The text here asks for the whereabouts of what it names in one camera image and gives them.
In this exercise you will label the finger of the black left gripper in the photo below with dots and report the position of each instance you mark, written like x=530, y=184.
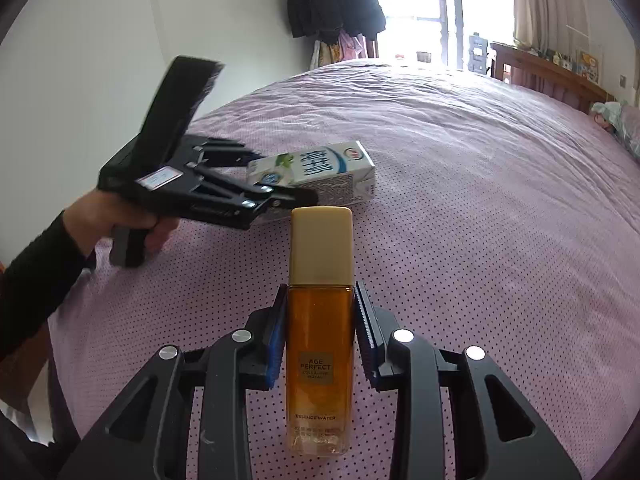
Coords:
x=212, y=153
x=253, y=199

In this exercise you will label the purple bed sheet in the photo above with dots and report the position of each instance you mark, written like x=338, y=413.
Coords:
x=501, y=218

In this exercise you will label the person's left hand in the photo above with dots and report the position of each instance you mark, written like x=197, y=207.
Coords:
x=96, y=214

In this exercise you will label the amber perfume bottle gold cap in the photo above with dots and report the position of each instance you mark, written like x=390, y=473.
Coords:
x=319, y=352

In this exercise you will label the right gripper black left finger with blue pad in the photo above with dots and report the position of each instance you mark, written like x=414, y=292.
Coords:
x=144, y=432

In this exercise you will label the pink bags under jackets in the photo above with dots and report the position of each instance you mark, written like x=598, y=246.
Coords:
x=347, y=48

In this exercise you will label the small doll beside pillow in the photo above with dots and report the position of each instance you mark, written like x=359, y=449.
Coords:
x=602, y=122

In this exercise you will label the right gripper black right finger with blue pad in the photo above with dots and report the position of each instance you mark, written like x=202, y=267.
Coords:
x=496, y=432

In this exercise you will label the pink patterned right curtain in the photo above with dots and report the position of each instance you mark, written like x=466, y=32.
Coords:
x=555, y=25

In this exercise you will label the white green milk carton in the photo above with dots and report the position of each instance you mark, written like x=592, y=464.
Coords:
x=341, y=174

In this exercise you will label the dark jackets on rack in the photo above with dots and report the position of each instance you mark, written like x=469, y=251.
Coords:
x=327, y=19

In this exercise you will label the white plastic drawer cabinet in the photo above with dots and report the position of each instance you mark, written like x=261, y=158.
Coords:
x=478, y=54

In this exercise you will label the wooden desk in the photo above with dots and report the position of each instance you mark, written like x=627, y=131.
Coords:
x=587, y=92

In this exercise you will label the glass sliding balcony door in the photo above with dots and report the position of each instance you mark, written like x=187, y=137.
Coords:
x=451, y=33

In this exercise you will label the black sleeved left forearm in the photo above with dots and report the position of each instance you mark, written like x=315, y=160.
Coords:
x=36, y=282

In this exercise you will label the purple pillow green frill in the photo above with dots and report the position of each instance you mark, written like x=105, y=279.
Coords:
x=625, y=122

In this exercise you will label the colourful picture box on desk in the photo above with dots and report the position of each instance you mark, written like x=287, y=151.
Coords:
x=588, y=64

